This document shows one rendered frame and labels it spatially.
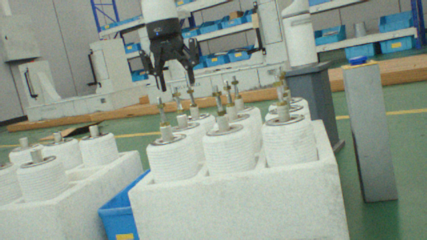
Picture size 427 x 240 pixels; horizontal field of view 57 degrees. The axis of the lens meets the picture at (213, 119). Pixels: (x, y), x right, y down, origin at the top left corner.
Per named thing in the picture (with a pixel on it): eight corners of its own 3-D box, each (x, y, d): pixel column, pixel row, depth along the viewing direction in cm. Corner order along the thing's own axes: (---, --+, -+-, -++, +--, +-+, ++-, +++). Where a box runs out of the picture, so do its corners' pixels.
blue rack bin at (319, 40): (321, 44, 588) (319, 30, 585) (348, 39, 567) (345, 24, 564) (311, 47, 547) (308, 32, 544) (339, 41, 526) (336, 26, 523)
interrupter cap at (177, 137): (149, 149, 77) (147, 146, 77) (152, 142, 84) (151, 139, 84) (187, 141, 77) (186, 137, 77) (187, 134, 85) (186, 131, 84)
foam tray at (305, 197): (195, 201, 116) (182, 141, 114) (332, 183, 107) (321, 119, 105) (148, 277, 79) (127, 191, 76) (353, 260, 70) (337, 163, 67)
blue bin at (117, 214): (157, 207, 118) (148, 168, 116) (191, 203, 115) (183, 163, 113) (107, 261, 90) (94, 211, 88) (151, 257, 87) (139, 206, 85)
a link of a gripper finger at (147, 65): (147, 48, 92) (157, 71, 92) (141, 51, 93) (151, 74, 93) (141, 49, 90) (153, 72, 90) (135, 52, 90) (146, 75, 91)
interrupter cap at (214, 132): (251, 127, 78) (251, 123, 78) (227, 137, 73) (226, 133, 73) (223, 127, 83) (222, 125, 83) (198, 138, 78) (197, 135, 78)
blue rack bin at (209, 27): (215, 33, 686) (213, 21, 682) (234, 29, 664) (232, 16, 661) (199, 35, 645) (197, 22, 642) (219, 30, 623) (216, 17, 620)
